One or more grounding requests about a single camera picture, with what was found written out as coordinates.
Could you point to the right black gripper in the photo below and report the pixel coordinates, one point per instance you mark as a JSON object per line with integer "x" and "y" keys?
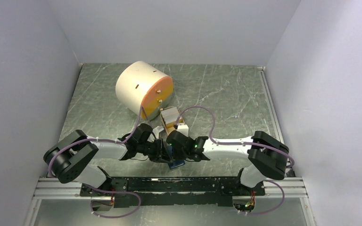
{"x": 177, "y": 157}

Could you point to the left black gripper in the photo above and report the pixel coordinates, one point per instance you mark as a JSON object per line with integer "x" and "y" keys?
{"x": 160, "y": 154}

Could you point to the blue leather card holder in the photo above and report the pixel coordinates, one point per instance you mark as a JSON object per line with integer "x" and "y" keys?
{"x": 175, "y": 163}

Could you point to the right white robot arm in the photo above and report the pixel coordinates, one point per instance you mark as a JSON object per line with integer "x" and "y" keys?
{"x": 268, "y": 157}

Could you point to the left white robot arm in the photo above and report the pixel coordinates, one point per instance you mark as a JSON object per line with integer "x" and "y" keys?
{"x": 69, "y": 159}

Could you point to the tan oval card tray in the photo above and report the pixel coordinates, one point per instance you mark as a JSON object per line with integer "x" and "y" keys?
{"x": 169, "y": 127}

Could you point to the stack of white cards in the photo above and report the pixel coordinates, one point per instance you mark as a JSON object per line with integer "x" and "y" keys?
{"x": 170, "y": 115}

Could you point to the round white drawer cabinet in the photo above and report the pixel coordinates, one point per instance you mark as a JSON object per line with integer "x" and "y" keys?
{"x": 142, "y": 85}

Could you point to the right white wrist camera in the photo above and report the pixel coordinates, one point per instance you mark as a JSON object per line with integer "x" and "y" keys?
{"x": 182, "y": 128}

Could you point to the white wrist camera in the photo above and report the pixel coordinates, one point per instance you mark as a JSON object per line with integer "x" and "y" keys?
{"x": 182, "y": 128}
{"x": 157, "y": 130}

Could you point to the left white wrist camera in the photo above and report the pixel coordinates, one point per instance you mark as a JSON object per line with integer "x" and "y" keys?
{"x": 157, "y": 130}

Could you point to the black base frame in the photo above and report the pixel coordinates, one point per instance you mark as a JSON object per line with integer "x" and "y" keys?
{"x": 121, "y": 192}

